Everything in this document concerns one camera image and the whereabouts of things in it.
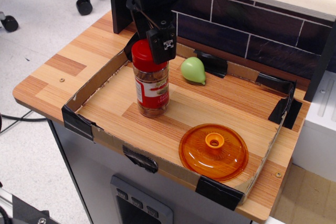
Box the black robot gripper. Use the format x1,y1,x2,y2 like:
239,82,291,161
126,0,176,65

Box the red-capped basil spice bottle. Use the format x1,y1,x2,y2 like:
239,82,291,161
131,39,170,118

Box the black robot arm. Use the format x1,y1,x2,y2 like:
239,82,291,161
127,0,179,65

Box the cardboard fence with black tape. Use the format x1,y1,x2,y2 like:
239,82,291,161
61,28,303,211

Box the green plastic pear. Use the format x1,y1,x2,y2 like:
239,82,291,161
181,57,206,85

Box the orange translucent plastic lid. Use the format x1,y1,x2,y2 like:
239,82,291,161
178,124,249,182

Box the dark brick-pattern back panel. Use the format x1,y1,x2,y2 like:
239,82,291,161
111,0,335,101

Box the grey control panel with buttons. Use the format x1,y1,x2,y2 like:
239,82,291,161
110,176,174,224

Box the white side cabinet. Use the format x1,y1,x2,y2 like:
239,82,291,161
292,71,335,181

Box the black floor cable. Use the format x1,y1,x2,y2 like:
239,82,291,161
0,110,48,133

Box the black metal bracket corner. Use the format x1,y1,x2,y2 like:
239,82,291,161
1,188,58,224

